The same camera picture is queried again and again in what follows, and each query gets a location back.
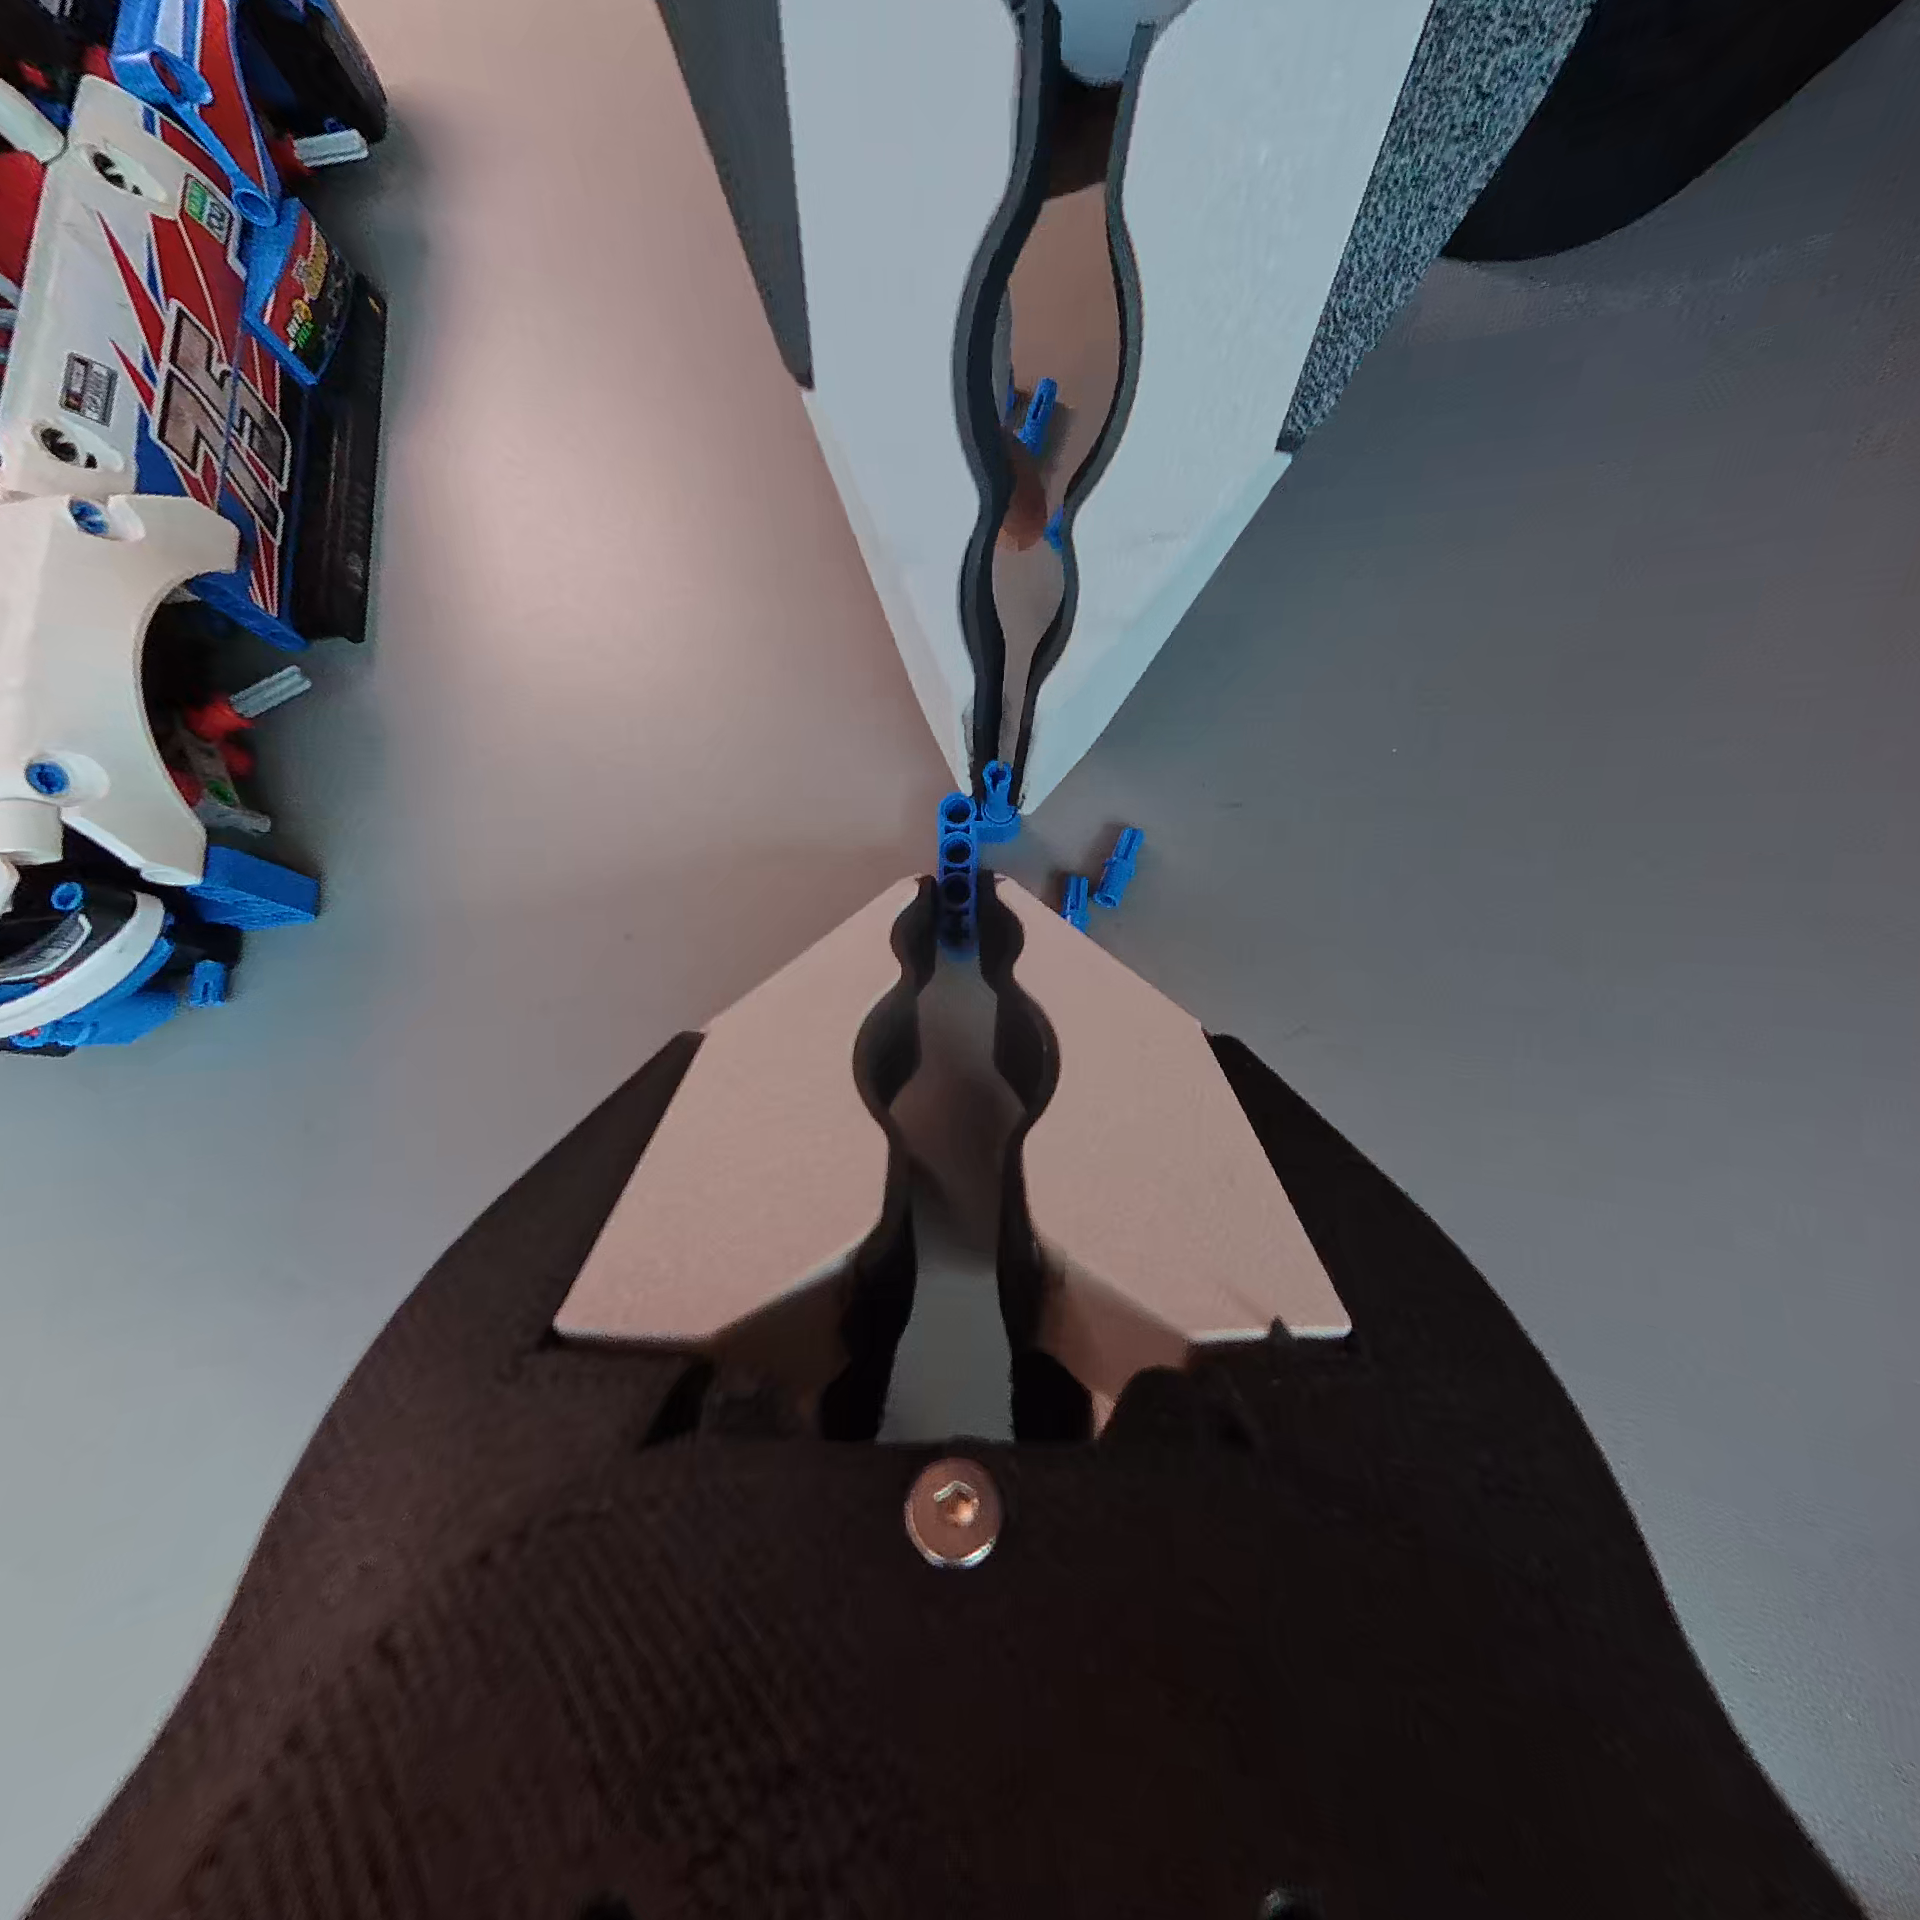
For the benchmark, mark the toy brick race car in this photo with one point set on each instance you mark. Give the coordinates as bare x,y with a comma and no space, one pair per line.
135,524

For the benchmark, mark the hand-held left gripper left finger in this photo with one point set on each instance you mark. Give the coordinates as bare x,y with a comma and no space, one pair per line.
720,1198

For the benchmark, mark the person's right hand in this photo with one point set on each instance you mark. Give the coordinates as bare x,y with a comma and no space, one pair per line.
1026,510

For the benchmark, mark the blue perforated brick beam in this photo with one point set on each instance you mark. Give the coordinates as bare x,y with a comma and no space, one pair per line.
958,878

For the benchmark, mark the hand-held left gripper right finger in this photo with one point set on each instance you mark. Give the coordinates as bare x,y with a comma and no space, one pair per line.
1171,1198

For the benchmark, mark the grey desk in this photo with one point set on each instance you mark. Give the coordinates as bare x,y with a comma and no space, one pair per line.
1502,748

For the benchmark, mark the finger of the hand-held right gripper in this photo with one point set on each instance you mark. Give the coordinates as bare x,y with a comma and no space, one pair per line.
1231,300
887,300

